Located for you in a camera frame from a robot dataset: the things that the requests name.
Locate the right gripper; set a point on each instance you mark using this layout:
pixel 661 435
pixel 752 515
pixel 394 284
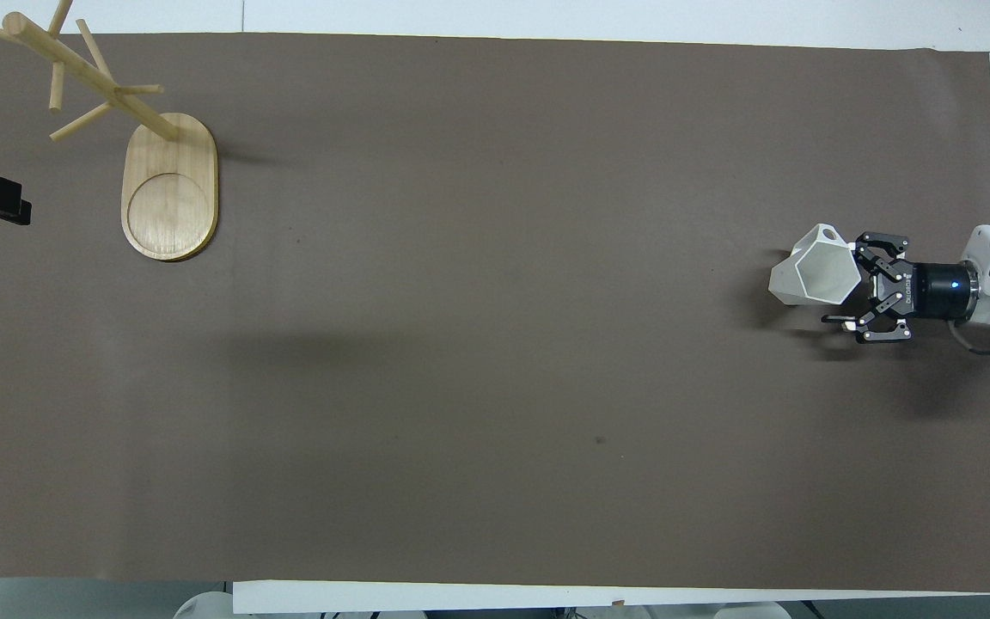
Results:
pixel 942 291

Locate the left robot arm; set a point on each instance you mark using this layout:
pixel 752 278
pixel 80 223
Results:
pixel 203 607

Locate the white faceted cup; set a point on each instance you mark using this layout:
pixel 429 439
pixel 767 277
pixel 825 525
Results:
pixel 817 273

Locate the wooden cup rack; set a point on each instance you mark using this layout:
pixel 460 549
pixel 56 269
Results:
pixel 170 189

